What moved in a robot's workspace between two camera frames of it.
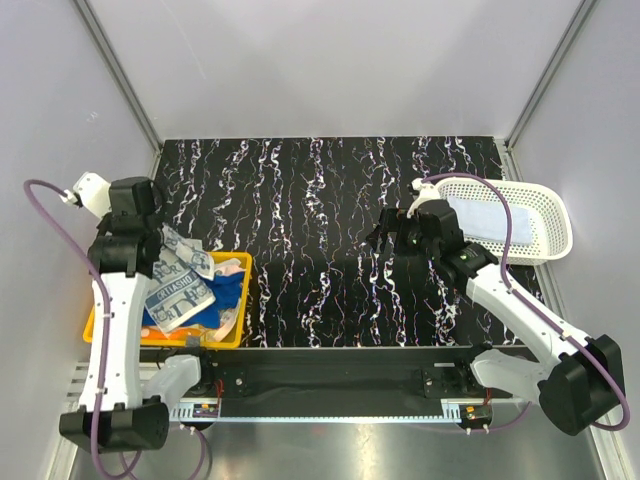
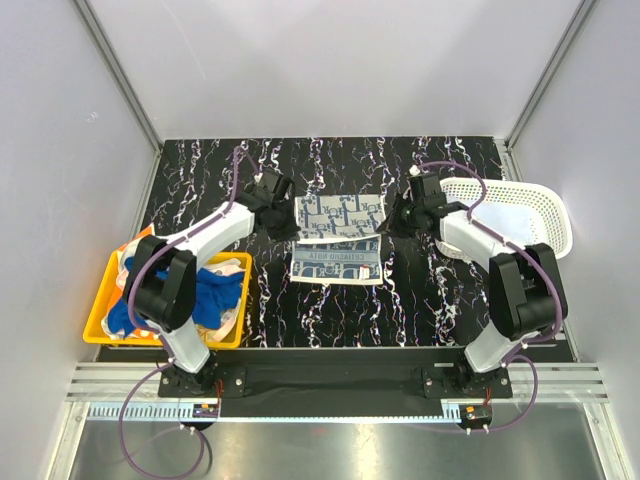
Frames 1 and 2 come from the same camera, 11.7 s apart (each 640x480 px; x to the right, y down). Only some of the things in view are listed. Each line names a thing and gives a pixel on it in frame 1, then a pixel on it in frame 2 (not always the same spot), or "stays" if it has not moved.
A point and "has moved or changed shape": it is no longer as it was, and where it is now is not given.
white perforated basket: [541, 222] stays
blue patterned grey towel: [180, 280] has moved or changed shape
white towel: [487, 218] stays
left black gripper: [105, 223] -> [289, 233]
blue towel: [227, 287] stays
